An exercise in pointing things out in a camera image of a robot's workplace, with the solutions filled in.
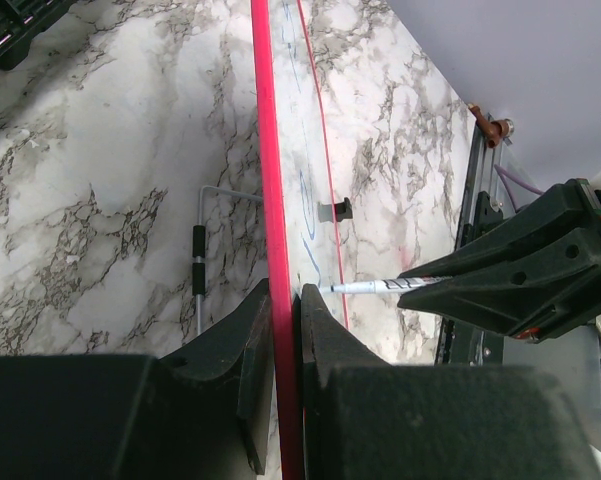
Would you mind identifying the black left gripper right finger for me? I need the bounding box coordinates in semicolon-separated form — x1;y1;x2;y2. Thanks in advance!
299;284;601;479

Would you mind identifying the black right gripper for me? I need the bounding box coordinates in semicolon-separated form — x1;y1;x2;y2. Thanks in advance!
398;179;601;340

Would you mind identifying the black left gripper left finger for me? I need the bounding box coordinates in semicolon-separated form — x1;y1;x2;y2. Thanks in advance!
0;281;273;479

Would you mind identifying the blue white marker pen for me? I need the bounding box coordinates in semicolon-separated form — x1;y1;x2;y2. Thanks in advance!
319;276;451;295

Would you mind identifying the pink framed whiteboard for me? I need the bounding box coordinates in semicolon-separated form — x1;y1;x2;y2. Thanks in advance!
251;1;343;479

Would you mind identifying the black front left board stand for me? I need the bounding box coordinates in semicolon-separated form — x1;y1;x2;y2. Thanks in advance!
317;197;353;223

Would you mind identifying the black plastic toolbox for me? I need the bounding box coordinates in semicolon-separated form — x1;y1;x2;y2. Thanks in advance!
0;0;76;70

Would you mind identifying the black mounting rail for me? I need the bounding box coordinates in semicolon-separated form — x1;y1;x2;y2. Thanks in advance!
432;192;506;366

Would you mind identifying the red brown cable connector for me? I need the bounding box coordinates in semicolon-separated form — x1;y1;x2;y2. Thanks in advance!
468;103;515;149

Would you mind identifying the metal wire board kickstand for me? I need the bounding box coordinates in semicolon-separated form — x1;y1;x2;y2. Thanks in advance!
192;185;262;335

